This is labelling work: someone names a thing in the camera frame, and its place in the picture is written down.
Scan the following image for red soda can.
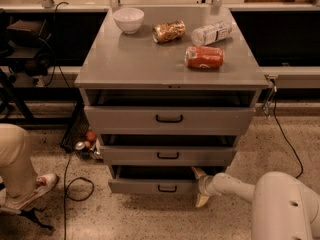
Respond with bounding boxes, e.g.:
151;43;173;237
185;46;224;69

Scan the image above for black floor cable loop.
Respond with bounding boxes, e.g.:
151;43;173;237
62;152;95;240

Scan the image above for metal clamp bracket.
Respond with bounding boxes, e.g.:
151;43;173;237
262;75;278;117

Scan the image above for black power cable right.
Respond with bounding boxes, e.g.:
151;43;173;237
272;93;305;180

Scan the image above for black camera equipment stand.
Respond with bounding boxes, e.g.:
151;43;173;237
0;10;54;125

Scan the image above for grey top drawer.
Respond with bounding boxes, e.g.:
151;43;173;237
84;106;255;136

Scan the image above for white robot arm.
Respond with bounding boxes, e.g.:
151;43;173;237
192;167;320;240

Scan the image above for black tripod leg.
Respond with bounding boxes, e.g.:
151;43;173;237
20;208;54;230

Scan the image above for person leg beige trousers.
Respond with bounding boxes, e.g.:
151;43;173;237
0;124;37;202

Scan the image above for white red sneaker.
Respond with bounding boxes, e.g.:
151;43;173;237
0;173;59;214

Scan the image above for white ceramic bowl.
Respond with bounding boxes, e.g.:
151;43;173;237
112;8;144;34

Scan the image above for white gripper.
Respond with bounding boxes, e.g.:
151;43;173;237
192;167;215;208

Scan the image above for grey metal drawer cabinet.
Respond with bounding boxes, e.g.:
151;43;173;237
74;5;270;172

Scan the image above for grey middle drawer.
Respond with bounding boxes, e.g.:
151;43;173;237
100;146;236;166

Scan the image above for clear plastic water bottle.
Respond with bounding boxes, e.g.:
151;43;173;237
191;21;232;46

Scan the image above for grey bottom drawer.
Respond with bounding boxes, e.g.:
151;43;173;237
109;166;197;194

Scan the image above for gold crumpled snack can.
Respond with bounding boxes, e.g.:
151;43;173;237
152;20;186;43

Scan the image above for grey drawer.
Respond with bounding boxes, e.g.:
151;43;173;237
109;166;197;194
84;106;255;136
100;146;236;166

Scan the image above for pile of toy food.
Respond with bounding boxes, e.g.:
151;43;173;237
74;130;102;161

